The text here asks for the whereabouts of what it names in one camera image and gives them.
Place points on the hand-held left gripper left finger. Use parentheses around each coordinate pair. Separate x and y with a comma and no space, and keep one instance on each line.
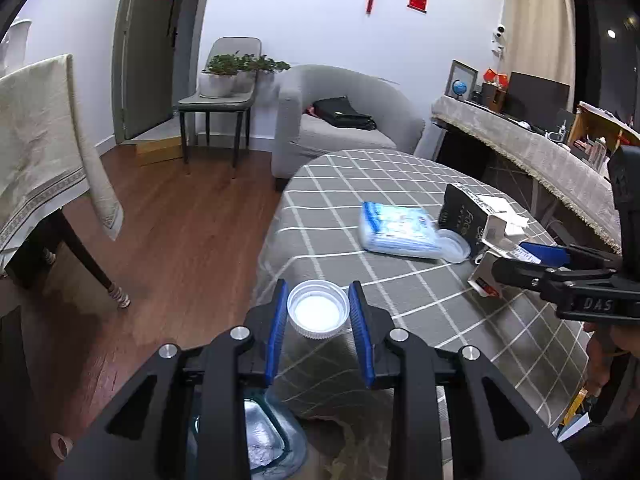
(277,330)

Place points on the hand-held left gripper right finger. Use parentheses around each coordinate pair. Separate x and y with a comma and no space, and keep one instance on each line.
(361,335)

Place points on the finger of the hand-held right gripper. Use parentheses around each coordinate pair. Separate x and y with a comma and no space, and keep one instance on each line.
(545,252)
(520,272)

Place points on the small white red carton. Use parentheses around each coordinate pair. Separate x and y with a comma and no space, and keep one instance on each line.
(482,280)

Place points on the white plastic bottle cap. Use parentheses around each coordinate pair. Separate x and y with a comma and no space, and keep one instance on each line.
(318,310)

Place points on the clear plastic lid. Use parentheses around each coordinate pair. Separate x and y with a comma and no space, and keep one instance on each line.
(452,249)

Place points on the black carton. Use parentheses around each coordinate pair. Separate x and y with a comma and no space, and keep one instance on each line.
(462,215)

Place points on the blue tissue packet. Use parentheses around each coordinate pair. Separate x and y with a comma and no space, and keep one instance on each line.
(395,230)

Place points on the blue transparent trash bin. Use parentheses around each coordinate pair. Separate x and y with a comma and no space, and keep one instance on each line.
(295,440)

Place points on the person's right hand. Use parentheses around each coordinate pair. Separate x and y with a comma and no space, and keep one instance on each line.
(602,360)

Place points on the wooden desk organizer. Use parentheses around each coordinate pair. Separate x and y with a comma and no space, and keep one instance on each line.
(585,125)

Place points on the long sideboard with beige cloth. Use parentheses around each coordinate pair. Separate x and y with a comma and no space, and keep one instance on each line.
(525,145)

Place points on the black monitor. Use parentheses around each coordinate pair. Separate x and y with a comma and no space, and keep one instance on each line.
(537,97)

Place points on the grey checkered tablecloth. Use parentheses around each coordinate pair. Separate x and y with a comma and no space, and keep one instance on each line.
(400,185)

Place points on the brown box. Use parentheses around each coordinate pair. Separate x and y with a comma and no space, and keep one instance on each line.
(492,96)

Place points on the red gift box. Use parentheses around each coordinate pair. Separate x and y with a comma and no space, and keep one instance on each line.
(496,78)

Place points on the small blue globe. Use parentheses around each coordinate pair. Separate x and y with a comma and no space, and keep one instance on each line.
(459,87)

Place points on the grey armchair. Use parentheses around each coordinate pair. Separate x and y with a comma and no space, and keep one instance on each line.
(340,142)

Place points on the dark table leg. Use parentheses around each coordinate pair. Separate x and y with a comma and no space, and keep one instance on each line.
(85,255)

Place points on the beige curtain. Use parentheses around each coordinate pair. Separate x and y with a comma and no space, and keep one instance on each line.
(537,20)

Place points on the flat cardboard box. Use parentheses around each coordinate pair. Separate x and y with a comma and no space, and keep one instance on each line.
(157,150)

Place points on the black bag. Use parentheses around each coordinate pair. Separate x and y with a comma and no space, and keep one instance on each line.
(345,112)

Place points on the grey chair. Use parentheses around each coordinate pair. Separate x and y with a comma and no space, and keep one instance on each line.
(215,103)

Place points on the tape roll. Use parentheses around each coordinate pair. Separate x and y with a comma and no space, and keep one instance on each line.
(56,445)

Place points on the potted plant in white pot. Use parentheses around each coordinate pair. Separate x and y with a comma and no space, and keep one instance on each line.
(217,82)
(260,65)

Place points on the grey door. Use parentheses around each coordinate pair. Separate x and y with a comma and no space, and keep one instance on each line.
(145,60)

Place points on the beige bordered tablecloth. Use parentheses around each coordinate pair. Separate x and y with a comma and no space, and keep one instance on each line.
(35,130)

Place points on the white pitcher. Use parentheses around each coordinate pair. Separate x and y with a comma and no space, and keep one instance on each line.
(15,45)

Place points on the picture frame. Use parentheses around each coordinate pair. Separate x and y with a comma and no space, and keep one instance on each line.
(462,70)

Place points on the white security camera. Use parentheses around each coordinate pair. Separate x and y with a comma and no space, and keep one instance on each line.
(499,35)

